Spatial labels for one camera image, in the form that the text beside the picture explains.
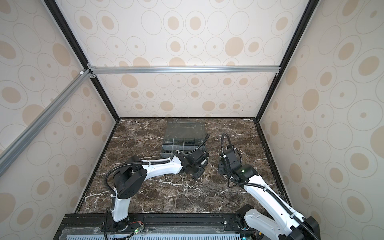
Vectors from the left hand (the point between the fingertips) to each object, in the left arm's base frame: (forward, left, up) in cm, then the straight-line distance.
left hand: (204, 169), depth 88 cm
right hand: (0, -10, +8) cm, 13 cm away
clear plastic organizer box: (+30, +15, -6) cm, 34 cm away
